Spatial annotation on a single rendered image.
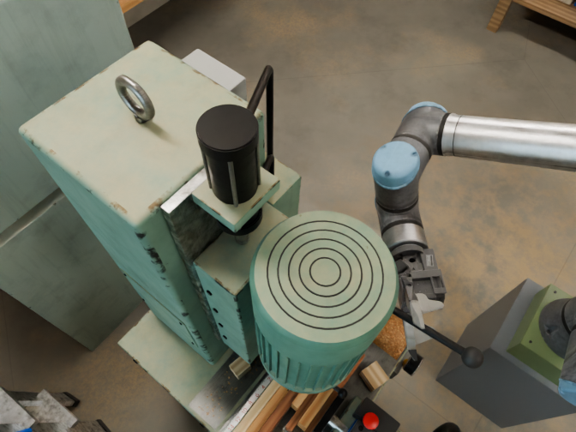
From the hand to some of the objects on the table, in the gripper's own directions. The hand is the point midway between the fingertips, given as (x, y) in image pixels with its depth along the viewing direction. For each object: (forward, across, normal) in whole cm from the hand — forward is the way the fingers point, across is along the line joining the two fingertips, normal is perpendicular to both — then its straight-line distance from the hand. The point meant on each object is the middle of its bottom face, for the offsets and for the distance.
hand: (415, 347), depth 82 cm
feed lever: (-19, +4, +19) cm, 27 cm away
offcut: (-2, +22, +7) cm, 23 cm away
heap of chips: (-14, +21, +4) cm, 25 cm away
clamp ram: (+8, +22, +16) cm, 28 cm away
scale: (-2, +13, +28) cm, 31 cm away
